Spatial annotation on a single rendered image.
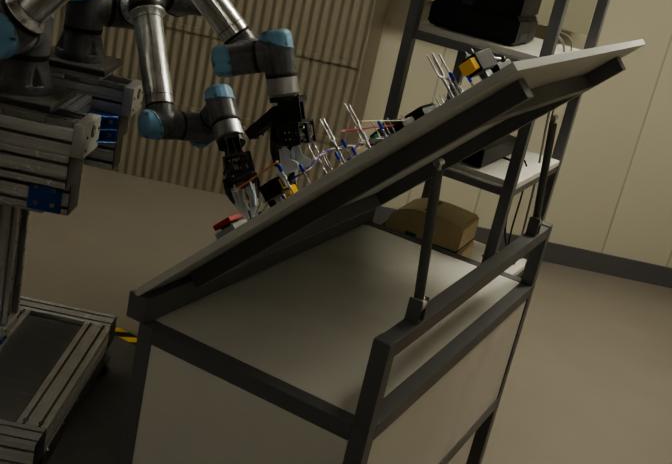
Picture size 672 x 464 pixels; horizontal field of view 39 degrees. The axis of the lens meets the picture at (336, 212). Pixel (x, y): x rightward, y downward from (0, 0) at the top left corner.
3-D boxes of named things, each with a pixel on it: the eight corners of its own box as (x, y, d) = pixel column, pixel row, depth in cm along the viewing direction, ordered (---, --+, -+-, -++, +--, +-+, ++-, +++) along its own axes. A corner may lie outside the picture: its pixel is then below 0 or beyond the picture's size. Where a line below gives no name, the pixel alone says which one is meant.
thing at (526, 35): (425, 23, 306) (439, -37, 300) (449, 22, 327) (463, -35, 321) (513, 47, 295) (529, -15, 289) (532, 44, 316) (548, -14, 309)
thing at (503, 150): (390, 139, 319) (394, 120, 316) (430, 127, 349) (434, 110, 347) (479, 169, 306) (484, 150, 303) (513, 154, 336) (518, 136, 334)
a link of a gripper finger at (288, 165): (296, 186, 220) (294, 146, 219) (275, 187, 223) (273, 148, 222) (303, 185, 222) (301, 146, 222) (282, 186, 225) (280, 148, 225)
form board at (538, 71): (366, 202, 316) (364, 197, 316) (645, 44, 264) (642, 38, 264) (136, 297, 214) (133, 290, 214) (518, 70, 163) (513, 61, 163)
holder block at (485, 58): (525, 78, 202) (505, 41, 203) (495, 90, 195) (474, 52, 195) (510, 87, 206) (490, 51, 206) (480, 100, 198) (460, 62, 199)
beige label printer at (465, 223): (371, 249, 331) (384, 197, 325) (393, 235, 350) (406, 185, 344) (451, 278, 321) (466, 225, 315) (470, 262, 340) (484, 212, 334)
